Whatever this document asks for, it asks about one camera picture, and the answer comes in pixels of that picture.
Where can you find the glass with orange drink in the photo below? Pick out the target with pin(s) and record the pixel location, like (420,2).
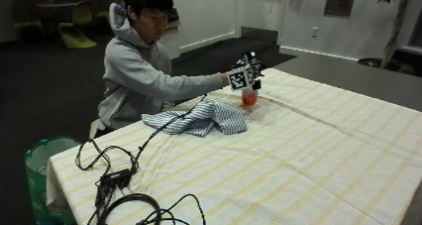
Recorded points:
(250,99)

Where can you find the white cube of black markers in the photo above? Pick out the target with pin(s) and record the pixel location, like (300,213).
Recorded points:
(239,78)

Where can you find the blue white striped cloth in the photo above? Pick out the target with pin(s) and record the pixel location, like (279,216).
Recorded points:
(211,116)

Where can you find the cream striped tablecloth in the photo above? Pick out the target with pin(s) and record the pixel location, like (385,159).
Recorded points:
(286,159)

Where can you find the the person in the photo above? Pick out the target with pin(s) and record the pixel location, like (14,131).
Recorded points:
(132,73)

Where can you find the dark plant pot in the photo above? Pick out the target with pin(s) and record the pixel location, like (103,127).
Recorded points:
(387,64)

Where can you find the indoor tree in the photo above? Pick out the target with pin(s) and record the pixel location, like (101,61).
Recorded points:
(396,23)

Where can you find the white seat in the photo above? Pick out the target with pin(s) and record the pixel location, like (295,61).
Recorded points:
(95,126)

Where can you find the lime green chair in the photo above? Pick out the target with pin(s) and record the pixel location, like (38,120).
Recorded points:
(109,10)
(77,30)
(27,23)

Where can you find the black hub box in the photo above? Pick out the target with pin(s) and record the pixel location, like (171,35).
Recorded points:
(115,177)

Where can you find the dark round table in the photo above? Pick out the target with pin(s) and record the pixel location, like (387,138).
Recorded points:
(58,5)

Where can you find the green bin with clear liner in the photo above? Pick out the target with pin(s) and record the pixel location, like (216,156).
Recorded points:
(39,172)

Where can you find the white wall outlet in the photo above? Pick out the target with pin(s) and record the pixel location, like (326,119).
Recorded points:
(315,32)

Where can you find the dark wall panel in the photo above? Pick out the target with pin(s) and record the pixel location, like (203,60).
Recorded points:
(341,1)

